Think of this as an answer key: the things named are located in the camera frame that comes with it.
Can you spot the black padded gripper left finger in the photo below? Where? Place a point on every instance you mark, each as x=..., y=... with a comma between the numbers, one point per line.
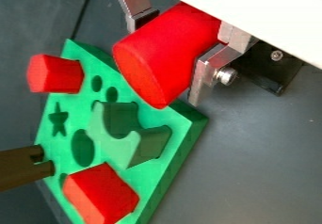
x=138, y=13

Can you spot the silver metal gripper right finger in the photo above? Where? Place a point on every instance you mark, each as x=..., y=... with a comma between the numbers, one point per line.
x=211, y=66

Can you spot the red cylinder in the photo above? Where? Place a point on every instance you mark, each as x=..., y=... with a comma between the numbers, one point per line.
x=155, y=56

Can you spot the black curved cradle stand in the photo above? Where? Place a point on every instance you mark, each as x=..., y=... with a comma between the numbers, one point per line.
x=269, y=67

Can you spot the red hexagonal block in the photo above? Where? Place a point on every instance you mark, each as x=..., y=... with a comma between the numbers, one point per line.
x=54, y=74

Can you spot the green shape sorter base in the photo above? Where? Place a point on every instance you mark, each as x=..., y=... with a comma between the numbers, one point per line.
x=74, y=152

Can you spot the dark green arch block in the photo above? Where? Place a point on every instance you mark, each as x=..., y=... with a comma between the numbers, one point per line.
x=128, y=143

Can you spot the red prism block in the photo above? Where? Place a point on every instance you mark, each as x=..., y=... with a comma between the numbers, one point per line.
x=103, y=198

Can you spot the brown rounded peg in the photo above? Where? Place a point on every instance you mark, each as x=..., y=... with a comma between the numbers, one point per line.
x=23, y=166

